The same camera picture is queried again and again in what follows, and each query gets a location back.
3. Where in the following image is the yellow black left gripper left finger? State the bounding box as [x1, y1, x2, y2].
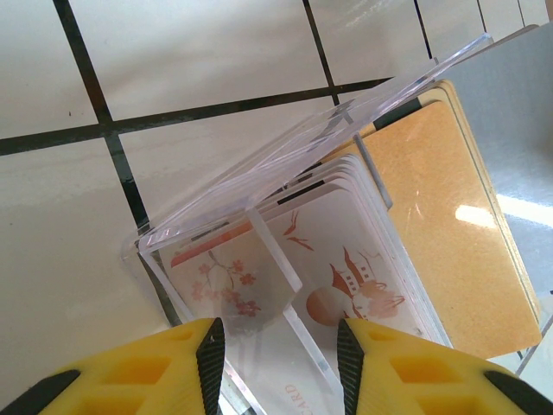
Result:
[0, 317, 226, 415]

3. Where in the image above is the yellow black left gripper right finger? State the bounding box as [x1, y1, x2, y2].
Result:
[336, 318, 553, 415]

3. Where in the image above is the silver credit card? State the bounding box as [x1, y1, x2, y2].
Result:
[448, 23, 553, 373]

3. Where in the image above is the clear acrylic card box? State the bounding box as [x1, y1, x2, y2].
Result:
[120, 33, 553, 415]

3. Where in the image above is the white card with blossom print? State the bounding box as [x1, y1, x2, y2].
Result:
[170, 224, 342, 415]

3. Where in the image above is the gold credit card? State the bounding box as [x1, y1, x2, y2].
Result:
[358, 99, 543, 361]
[414, 79, 543, 321]

